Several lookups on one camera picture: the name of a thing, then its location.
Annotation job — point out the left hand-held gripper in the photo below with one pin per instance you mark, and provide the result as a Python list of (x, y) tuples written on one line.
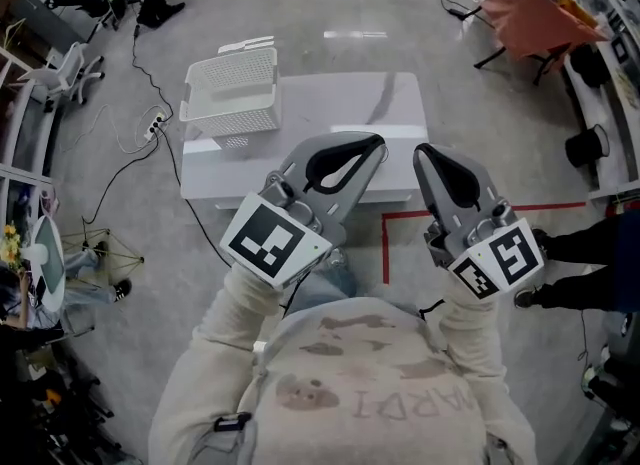
[(272, 243)]

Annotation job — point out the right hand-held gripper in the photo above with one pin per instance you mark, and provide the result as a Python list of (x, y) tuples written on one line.
[(510, 258)]

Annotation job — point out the white perforated plastic basket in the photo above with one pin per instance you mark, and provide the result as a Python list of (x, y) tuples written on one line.
[(235, 113)]

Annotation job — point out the person's right forearm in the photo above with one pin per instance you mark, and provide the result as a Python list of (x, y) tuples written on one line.
[(467, 333)]

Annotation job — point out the person's left forearm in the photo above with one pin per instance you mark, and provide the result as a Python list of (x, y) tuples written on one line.
[(235, 308)]

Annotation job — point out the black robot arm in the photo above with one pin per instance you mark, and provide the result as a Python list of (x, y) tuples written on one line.
[(75, 3)]

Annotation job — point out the red floor tape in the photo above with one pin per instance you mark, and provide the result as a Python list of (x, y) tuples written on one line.
[(385, 253)]

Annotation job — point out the person's blue jeans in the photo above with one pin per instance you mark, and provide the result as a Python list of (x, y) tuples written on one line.
[(335, 280)]

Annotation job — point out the black fabric bin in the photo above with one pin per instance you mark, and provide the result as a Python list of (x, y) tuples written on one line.
[(585, 148)]

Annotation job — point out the black bag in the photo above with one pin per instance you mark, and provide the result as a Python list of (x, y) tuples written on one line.
[(587, 65)]

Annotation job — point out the orange cloth covered table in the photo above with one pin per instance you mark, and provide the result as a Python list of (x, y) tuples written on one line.
[(540, 23)]

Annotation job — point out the white power strip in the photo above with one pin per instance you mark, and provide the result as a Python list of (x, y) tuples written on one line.
[(155, 125)]

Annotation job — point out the person's cream printed sweatshirt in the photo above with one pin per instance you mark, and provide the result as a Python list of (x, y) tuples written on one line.
[(360, 378)]

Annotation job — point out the white office chair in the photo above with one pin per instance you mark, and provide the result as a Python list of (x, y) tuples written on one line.
[(65, 70)]

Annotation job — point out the round white table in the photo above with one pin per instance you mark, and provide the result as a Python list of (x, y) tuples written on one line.
[(50, 263)]

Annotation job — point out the white metal shelving unit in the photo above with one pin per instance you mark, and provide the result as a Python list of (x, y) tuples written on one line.
[(25, 171)]

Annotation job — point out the white fridge red label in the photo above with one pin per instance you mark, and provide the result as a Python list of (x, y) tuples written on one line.
[(55, 8)]

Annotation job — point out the yellow flowers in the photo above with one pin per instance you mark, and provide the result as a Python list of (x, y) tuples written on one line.
[(10, 248)]

